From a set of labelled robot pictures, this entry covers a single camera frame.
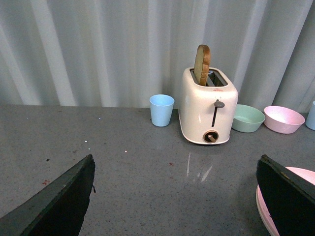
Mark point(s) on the light blue cup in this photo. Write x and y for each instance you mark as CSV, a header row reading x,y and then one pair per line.
x,y
161,107
310,121

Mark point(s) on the cream white toaster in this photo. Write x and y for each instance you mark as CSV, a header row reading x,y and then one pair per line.
x,y
206,113

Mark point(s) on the toasted bread slice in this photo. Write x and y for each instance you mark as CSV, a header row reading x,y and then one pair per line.
x,y
201,65

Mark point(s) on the pink bowl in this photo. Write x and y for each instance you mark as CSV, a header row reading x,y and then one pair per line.
x,y
282,120

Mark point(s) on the pink plate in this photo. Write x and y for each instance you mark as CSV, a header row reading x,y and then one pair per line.
x,y
267,220

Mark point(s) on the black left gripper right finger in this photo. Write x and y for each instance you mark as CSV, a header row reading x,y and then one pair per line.
x,y
290,199

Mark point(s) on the light blue cup right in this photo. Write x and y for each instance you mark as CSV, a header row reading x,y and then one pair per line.
x,y
310,121

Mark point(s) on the light blue cup left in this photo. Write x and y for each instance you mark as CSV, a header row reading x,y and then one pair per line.
x,y
161,107

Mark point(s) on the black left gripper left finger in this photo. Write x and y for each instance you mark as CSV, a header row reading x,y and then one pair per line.
x,y
58,209

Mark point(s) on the mint green bowl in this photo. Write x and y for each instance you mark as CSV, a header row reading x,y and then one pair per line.
x,y
247,119

